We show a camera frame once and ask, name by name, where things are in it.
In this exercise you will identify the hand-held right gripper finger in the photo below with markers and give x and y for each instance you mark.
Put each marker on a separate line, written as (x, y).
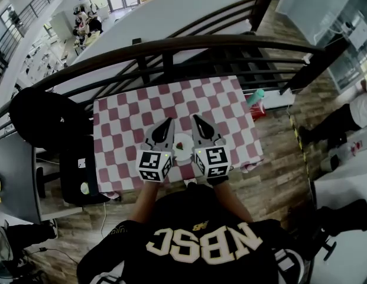
(196, 135)
(211, 132)

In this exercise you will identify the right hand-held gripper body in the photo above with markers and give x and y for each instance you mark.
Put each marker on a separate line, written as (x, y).
(214, 160)

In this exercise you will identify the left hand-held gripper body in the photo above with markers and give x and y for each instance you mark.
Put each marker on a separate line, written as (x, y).
(152, 164)

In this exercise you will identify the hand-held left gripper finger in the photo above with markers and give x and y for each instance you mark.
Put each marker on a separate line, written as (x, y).
(170, 138)
(152, 138)

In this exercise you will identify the white plate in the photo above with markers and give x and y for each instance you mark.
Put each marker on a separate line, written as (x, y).
(185, 140)

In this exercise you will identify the red and green toy food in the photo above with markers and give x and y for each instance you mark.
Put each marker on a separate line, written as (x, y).
(179, 145)

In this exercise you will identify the person's left forearm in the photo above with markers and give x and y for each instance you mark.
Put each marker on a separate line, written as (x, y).
(146, 200)

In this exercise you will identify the person's right forearm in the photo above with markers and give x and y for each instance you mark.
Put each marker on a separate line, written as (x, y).
(230, 201)

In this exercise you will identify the red white checkered tablecloth table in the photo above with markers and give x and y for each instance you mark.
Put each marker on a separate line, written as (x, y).
(127, 123)

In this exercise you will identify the person's white shoe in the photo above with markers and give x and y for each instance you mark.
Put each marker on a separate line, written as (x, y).
(191, 182)

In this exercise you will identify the teal bottle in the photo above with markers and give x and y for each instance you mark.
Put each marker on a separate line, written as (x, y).
(255, 97)

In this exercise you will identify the white phone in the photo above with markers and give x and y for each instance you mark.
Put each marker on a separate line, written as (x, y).
(81, 163)

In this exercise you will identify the green white round item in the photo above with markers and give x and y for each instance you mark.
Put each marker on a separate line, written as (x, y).
(84, 188)

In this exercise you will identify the black office chair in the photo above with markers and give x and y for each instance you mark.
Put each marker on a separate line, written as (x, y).
(74, 185)

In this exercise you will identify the person's black lettered shirt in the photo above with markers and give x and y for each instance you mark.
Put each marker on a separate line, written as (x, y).
(195, 247)

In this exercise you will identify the black metal railing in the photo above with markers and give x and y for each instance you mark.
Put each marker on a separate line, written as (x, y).
(230, 40)

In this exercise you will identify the black jacket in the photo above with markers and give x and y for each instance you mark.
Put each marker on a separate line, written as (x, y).
(44, 117)

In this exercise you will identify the black pillar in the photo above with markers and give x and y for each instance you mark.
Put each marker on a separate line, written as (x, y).
(316, 68)

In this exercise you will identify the white bag red label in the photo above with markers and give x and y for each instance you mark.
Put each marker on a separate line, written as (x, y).
(347, 154)

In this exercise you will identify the grey desk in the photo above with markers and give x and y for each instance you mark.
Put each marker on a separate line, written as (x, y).
(11, 173)

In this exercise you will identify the glass display cabinet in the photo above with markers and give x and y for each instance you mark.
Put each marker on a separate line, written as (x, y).
(325, 16)

